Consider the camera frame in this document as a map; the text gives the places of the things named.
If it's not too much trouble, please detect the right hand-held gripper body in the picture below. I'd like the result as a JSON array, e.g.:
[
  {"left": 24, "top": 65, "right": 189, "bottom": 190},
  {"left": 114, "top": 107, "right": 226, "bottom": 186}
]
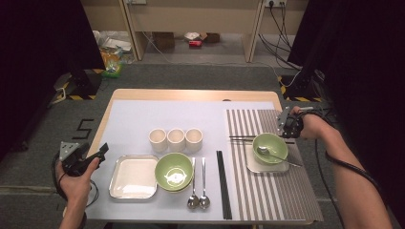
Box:
[{"left": 276, "top": 106, "right": 305, "bottom": 139}]

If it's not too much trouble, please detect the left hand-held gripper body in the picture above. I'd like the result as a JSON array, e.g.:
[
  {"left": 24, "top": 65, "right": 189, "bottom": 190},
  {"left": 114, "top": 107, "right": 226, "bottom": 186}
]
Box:
[{"left": 58, "top": 140, "right": 96, "bottom": 177}]

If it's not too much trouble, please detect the green ceramic bowl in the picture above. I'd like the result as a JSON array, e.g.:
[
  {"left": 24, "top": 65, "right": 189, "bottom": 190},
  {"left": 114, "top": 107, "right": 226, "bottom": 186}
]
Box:
[
  {"left": 252, "top": 132, "right": 289, "bottom": 166},
  {"left": 154, "top": 152, "right": 195, "bottom": 193},
  {"left": 160, "top": 185, "right": 193, "bottom": 194}
]

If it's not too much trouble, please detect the silver metal spoon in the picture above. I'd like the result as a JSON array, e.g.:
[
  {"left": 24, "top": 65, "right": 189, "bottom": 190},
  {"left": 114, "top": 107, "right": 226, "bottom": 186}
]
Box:
[
  {"left": 187, "top": 156, "right": 201, "bottom": 210},
  {"left": 199, "top": 156, "right": 211, "bottom": 210},
  {"left": 256, "top": 145, "right": 303, "bottom": 168}
]

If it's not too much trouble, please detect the square white plate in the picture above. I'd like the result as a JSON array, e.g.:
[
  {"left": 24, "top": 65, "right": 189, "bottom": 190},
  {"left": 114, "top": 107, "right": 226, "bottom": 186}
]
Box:
[
  {"left": 244, "top": 139, "right": 290, "bottom": 175},
  {"left": 108, "top": 154, "right": 159, "bottom": 200}
]

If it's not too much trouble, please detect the person's right hand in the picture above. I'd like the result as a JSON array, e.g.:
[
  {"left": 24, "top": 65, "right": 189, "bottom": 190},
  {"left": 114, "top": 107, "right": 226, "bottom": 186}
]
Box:
[{"left": 289, "top": 105, "right": 332, "bottom": 141}]

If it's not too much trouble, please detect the person's left hand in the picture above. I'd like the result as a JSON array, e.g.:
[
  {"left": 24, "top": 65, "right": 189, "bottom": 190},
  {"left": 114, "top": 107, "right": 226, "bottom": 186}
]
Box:
[{"left": 54, "top": 156, "right": 100, "bottom": 204}]

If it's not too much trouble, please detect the black stand base hazard tape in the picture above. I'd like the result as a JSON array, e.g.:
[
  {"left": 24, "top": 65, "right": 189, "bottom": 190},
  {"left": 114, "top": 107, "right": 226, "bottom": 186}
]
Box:
[
  {"left": 276, "top": 68, "right": 329, "bottom": 103},
  {"left": 53, "top": 69, "right": 103, "bottom": 101}
]

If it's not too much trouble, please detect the pale white paper sheet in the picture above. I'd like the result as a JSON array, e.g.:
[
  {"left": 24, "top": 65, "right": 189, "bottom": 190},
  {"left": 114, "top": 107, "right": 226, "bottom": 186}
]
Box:
[{"left": 88, "top": 99, "right": 276, "bottom": 222}]

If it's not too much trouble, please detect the cream ceramic cup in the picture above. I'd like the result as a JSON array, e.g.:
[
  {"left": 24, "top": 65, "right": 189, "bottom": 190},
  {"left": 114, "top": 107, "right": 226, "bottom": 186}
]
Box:
[
  {"left": 166, "top": 128, "right": 186, "bottom": 153},
  {"left": 184, "top": 127, "right": 203, "bottom": 153},
  {"left": 148, "top": 128, "right": 168, "bottom": 153}
]

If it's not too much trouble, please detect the brown white striped placemat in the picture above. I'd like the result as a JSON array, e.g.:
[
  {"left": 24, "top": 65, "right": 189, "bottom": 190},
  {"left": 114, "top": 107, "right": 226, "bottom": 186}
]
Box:
[{"left": 225, "top": 109, "right": 325, "bottom": 222}]

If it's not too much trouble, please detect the green snack packet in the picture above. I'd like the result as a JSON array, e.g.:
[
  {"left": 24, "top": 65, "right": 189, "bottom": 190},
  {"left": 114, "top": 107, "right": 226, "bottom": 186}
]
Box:
[{"left": 101, "top": 61, "right": 123, "bottom": 79}]

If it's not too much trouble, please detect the black curtain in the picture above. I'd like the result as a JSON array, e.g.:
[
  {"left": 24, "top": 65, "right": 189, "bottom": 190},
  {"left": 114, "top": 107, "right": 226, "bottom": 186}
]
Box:
[
  {"left": 0, "top": 0, "right": 105, "bottom": 160},
  {"left": 288, "top": 0, "right": 405, "bottom": 220}
]

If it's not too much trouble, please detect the bundle of black chopsticks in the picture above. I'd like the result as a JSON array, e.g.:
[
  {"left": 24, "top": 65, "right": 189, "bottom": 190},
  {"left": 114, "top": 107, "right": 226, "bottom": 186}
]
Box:
[{"left": 216, "top": 150, "right": 233, "bottom": 220}]

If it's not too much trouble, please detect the yellow snack bag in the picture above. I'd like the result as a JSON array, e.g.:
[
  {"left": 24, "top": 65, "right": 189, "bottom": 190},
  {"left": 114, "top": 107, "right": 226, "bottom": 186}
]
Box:
[{"left": 98, "top": 49, "right": 123, "bottom": 70}]

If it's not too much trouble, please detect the pile of clear plastic bags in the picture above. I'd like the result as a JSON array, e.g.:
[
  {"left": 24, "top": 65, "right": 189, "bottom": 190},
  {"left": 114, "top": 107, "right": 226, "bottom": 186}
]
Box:
[{"left": 91, "top": 30, "right": 135, "bottom": 65}]

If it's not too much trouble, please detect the small open cardboard box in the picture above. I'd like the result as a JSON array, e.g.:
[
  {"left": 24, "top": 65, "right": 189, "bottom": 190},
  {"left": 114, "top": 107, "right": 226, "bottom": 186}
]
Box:
[{"left": 200, "top": 31, "right": 222, "bottom": 44}]

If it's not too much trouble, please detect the brown cardboard box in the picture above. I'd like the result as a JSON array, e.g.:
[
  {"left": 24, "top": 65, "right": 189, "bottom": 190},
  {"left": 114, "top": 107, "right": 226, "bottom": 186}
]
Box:
[{"left": 152, "top": 31, "right": 176, "bottom": 51}]

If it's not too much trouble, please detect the beige wooden desk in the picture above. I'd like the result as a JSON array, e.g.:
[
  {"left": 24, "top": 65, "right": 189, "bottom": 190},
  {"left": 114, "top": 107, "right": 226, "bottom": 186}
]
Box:
[{"left": 79, "top": 0, "right": 309, "bottom": 64}]

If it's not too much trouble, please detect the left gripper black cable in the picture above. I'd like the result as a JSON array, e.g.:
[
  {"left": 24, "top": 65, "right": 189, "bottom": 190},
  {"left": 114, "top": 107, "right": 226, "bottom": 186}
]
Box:
[{"left": 51, "top": 152, "right": 99, "bottom": 209}]

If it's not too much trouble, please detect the white loop strap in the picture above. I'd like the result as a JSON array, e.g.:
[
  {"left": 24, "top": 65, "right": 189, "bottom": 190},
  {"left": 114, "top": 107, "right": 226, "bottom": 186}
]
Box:
[{"left": 47, "top": 87, "right": 67, "bottom": 108}]

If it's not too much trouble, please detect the black power cable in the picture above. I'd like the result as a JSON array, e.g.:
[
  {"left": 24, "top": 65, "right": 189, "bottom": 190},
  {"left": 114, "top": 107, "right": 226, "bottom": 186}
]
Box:
[
  {"left": 268, "top": 0, "right": 294, "bottom": 55},
  {"left": 258, "top": 32, "right": 303, "bottom": 71},
  {"left": 279, "top": 0, "right": 292, "bottom": 49}
]

